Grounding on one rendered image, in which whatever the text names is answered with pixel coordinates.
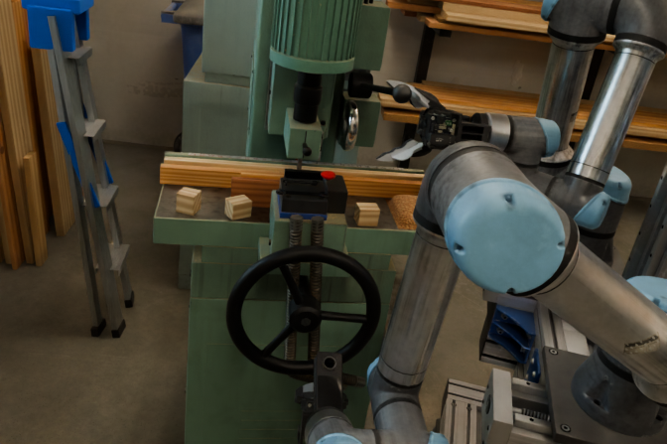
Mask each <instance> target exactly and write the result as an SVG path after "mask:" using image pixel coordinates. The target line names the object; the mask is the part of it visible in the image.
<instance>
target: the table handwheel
mask: <svg viewBox="0 0 667 444"><path fill-rule="evenodd" d="M304 261H313V262H322V263H326V264H330V265H333V266H336V267H338V268H340V269H342V270H344V271H345V272H347V273H348V274H350V275H351V276H352V277H353V278H354V279H355V280H356V281H357V282H358V284H359V285H360V287H361V289H362V291H363V293H364V296H365V300H366V314H365V315H361V314H347V313H339V312H330V311H322V310H321V309H320V303H319V301H318V300H317V299H316V298H315V297H314V296H312V293H311V290H310V281H309V276H307V275H300V286H299V287H298V286H297V284H296V282H295V280H294V277H293V275H292V272H291V270H290V268H289V265H288V264H291V263H296V262H304ZM278 267H279V268H280V270H281V272H282V274H283V277H284V279H285V281H286V283H287V285H288V288H289V290H290V292H291V295H292V297H293V299H292V300H291V301H290V303H289V306H288V312H289V322H290V323H289V324H288V325H287V326H286V327H285V328H284V329H283V330H282V331H281V332H280V333H279V334H278V336H277V337H276V338H275V339H274V340H273V341H271V342H270V343H269V344H268V345H267V346H266V347H265V348H264V349H263V350H260V349H259V348H257V347H256V346H255V345H254V344H253V343H252V342H251V341H250V340H249V338H248V337H247V335H246V333H245V331H244V329H243V326H242V321H241V310H242V305H243V301H244V299H245V297H246V295H247V293H248V292H249V290H250V289H251V287H252V286H253V285H254V284H255V283H256V282H257V281H258V280H259V279H260V278H261V277H263V276H264V275H266V274H267V273H269V272H270V271H272V270H274V269H276V268H278ZM380 314H381V299H380V294H379V290H378V287H377V285H376V283H375V281H374V279H373V277H372V276H371V274H370V273H369V272H368V270H367V269H366V268H365V267H364V266H363V265H362V264H360V263H359V262H358V261H357V260H355V259H354V258H352V257H351V256H349V255H347V254H345V253H343V252H341V251H338V250H335V249H332V248H327V247H322V246H311V245H306V246H295V247H290V248H285V249H282V250H279V251H276V252H273V253H271V254H269V255H267V256H265V257H263V258H261V259H260V260H258V261H257V262H255V263H254V264H252V265H251V266H250V267H249V268H248V269H247V270H246V271H245V272H244V273H243V274H242V275H241V276H240V277H239V279H238V280H237V281H236V283H235V284H234V286H233V288H232V290H231V292H230V295H229V297H228V301H227V305H226V325H227V330H228V333H229V335H230V338H231V340H232V342H233V343H234V345H235V346H236V348H237V349H238V350H239V351H240V352H241V353H242V354H243V355H244V356H245V357H246V358H248V359H249V360H250V361H251V362H253V363H254V364H256V365H258V366H260V367H262V368H264V369H266V370H269V371H273V372H276V373H281V374H288V375H308V374H314V360H308V361H289V360H283V359H279V358H276V357H273V356H271V354H272V353H273V352H274V351H275V350H276V349H277V347H278V346H279V345H280V344H281V343H282V342H283V341H284V340H285V339H287V338H288V337H289V336H290V335H291V334H292V333H293V332H294V331H296V332H299V333H310V332H312V331H314V330H315V329H317V328H318V327H319V325H320V324H321V322H322V320H328V321H344V322H352V323H362V326H361V328H360V330H359V331H358V333H357V334H356V335H355V336H354V338H353V339H352V340H351V341H350V342H349V343H348V344H346V345H345V346H344V347H342V348H341V349H339V350H338V351H336V352H335V353H340V354H341V355H342V364H344V363H346V362H348V361H349V360H351V359H352V358H354V357H355V356H356V355H357V354H358V353H359V352H361V351H362V350H363V349H364V347H365V346H366V345H367V344H368V343H369V341H370V340H371V338H372V337H373V335H374V333H375V331H376V329H377V326H378V323H379V319H380Z"/></svg>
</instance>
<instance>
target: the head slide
mask: <svg viewBox="0 0 667 444"><path fill-rule="evenodd" d="M335 76H336V74H323V75H322V83H321V86H322V87H323V92H322V100H321V103H320V104H319V107H318V118H319V122H320V123H321V121H322V120H323V121H325V122H326V131H325V132H324V137H323V138H325V139H327V138H328V134H329V126H330V119H331V112H332V104H333V97H334V83H335ZM297 79H298V72H297V71H293V70H290V69H287V68H284V67H281V66H279V65H277V64H275V63H273V66H272V77H271V88H270V90H269V94H270V99H269V110H268V121H267V123H268V133H269V134H273V135H284V125H285V116H286V108H287V107H291V108H294V107H295V101H294V87H295V83H296V82H297Z"/></svg>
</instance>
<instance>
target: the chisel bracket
mask: <svg viewBox="0 0 667 444"><path fill-rule="evenodd" d="M293 116H294V108H291V107H287V108H286V116H285V125H284V140H285V147H286V153H287V158H293V159H307V160H319V158H320V152H321V151H322V147H321V143H322V139H323V130H322V127H321V124H320V122H319V118H318V116H317V121H316V122H314V123H303V122H299V121H296V120H295V119H294V118H293ZM303 143H307V145H308V147H310V148H311V149H312V154H311V155H310V156H308V157H307V156H304V155H303V152H302V151H303V149H304V148H303Z"/></svg>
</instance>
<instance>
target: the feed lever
mask: <svg viewBox="0 0 667 444"><path fill-rule="evenodd" d="M373 91H376V92H380V93H384V94H389V95H392V96H393V98H394V100H395V101H396V102H398V103H406V102H408V101H409V100H410V98H411V96H412V90H411V88H410V87H409V86H408V85H407V84H404V83H401V84H398V85H396V86H395V87H394V88H392V87H386V86H381V85H375V84H373V75H372V74H367V73H360V72H359V71H354V72H352V73H350V75H349V79H348V86H347V92H348V95H349V97H357V98H369V97H370V96H371V94H372V92H373Z"/></svg>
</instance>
